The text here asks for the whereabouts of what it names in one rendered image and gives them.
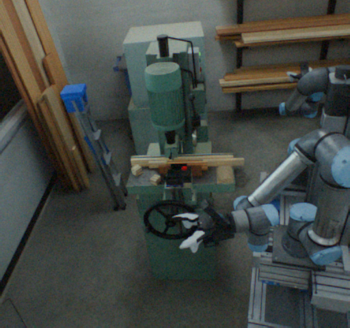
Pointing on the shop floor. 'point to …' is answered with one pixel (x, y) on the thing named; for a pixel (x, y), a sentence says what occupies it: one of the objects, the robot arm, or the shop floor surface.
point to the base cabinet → (176, 268)
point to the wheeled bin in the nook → (124, 78)
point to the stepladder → (79, 98)
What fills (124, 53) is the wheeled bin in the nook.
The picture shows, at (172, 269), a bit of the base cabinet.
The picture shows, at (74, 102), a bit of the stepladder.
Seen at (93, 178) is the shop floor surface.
